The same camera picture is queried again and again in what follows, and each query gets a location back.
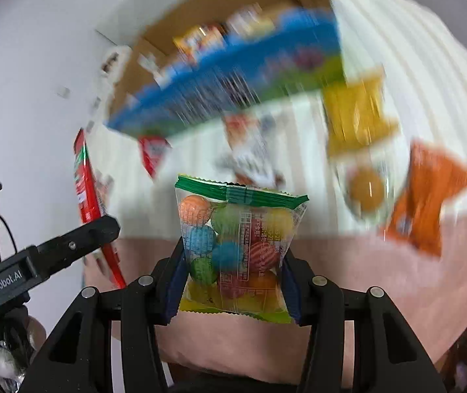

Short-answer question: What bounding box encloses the clear yellow pastry packet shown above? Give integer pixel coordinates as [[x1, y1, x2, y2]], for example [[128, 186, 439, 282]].
[[226, 3, 297, 39]]

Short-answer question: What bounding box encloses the long red snack packet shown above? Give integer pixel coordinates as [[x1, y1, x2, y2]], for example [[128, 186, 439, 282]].
[[73, 129, 127, 288]]

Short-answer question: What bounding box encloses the white wall socket left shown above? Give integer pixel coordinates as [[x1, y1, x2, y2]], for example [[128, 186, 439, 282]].
[[56, 86, 71, 100]]

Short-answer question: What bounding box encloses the white brown snack packet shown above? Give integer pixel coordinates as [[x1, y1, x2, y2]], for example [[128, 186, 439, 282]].
[[216, 113, 285, 190]]

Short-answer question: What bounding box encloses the packaged braised egg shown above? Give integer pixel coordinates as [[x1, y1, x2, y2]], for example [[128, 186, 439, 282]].
[[334, 152, 395, 227]]

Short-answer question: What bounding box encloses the orange snack packet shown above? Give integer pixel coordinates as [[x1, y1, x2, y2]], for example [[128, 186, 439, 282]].
[[383, 140, 467, 257]]

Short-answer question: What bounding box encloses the instant noodle packet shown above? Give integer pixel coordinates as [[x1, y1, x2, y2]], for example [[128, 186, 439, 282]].
[[173, 22, 227, 65]]

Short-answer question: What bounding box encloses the colourful candy balls bag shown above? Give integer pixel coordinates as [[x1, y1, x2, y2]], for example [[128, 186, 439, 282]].
[[175, 175, 309, 324]]

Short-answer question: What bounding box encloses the small red snack packet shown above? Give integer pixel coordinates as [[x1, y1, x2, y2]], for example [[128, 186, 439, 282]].
[[138, 136, 171, 178]]

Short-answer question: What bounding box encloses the yellow snack packet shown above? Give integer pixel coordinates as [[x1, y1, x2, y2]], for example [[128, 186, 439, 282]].
[[322, 70, 399, 158]]

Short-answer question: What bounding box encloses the bear print long pillow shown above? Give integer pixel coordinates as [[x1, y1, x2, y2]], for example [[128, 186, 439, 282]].
[[99, 45, 132, 77]]

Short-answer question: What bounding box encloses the blue cardboard milk box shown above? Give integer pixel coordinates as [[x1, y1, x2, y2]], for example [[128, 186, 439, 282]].
[[106, 0, 344, 139]]

